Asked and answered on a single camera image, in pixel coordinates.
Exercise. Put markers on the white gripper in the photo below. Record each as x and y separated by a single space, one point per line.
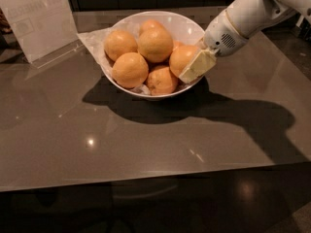
223 38

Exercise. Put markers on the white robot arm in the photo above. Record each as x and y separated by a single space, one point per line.
234 26

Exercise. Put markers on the small hidden orange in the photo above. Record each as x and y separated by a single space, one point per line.
177 44

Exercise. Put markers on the white paper liner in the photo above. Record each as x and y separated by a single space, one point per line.
94 42

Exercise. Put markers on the clear acrylic sign holder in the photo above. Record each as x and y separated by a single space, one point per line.
40 26

